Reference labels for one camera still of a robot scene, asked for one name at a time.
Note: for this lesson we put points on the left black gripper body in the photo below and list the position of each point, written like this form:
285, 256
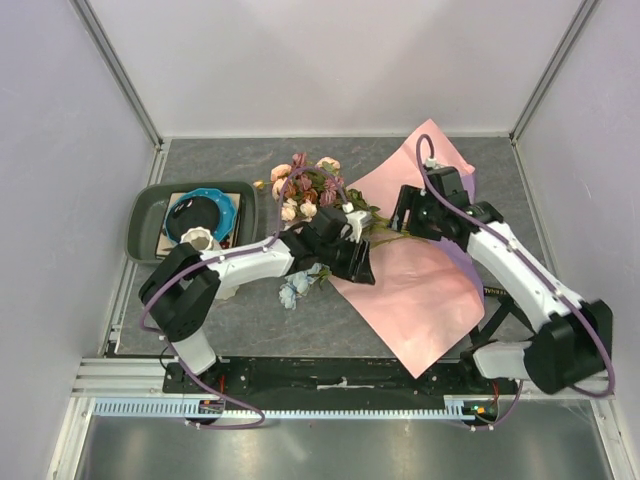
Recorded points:
341, 257

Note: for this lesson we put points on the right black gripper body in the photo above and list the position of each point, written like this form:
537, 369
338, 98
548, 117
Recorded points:
422, 215

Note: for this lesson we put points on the purple pink wrapping paper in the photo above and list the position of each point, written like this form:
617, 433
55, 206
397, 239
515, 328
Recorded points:
427, 295

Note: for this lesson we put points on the cream rose stem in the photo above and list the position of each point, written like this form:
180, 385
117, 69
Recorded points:
293, 211

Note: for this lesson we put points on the dusty pink rose stem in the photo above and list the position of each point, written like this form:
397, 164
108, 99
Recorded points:
326, 175

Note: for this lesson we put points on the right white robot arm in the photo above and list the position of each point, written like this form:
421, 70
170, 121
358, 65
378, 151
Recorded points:
572, 337

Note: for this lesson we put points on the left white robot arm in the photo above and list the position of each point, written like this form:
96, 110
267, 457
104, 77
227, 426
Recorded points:
180, 292

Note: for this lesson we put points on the white ribbed ceramic vase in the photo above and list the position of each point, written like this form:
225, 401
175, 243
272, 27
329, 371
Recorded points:
201, 239

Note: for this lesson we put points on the blue hydrangea stem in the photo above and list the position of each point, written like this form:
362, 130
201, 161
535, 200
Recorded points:
299, 284

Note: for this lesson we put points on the brown orange flower stem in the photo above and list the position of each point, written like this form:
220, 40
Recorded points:
302, 188

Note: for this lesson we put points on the peach flower stem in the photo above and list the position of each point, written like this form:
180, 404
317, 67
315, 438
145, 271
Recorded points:
278, 175

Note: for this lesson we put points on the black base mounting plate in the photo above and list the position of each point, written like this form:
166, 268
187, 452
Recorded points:
242, 375

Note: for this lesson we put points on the dark green plastic tray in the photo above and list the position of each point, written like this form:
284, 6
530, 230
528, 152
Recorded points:
149, 208

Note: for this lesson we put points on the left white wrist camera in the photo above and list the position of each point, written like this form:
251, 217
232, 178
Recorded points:
356, 223

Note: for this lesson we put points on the light blue cable duct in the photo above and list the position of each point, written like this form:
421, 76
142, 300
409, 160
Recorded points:
196, 409

